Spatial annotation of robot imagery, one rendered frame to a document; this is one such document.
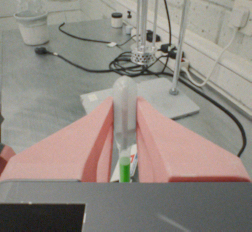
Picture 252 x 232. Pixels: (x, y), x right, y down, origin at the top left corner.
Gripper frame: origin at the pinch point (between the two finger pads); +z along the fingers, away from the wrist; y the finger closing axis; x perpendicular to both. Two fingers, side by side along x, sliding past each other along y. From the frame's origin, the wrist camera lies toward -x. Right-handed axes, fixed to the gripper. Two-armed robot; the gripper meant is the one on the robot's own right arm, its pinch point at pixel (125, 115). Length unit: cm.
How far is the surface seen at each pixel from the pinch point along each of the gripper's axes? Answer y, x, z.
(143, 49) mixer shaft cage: -4.4, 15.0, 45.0
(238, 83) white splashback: -32, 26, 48
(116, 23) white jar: 4, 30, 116
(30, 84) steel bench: 31, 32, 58
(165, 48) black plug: -15, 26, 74
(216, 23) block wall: -29, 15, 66
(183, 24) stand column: -15, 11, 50
